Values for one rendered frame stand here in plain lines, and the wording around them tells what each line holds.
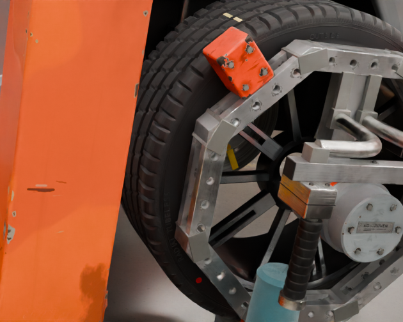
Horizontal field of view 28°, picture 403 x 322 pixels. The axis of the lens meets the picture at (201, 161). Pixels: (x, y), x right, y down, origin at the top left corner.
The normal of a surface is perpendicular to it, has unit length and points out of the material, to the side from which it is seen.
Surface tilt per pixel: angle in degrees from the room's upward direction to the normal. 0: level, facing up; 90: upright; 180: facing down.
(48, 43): 90
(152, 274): 0
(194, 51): 51
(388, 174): 90
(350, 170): 90
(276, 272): 0
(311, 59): 90
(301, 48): 45
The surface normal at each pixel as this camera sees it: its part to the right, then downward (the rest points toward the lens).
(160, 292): 0.18, -0.93
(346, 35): 0.37, 0.36
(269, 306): -0.37, 0.18
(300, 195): -0.91, -0.04
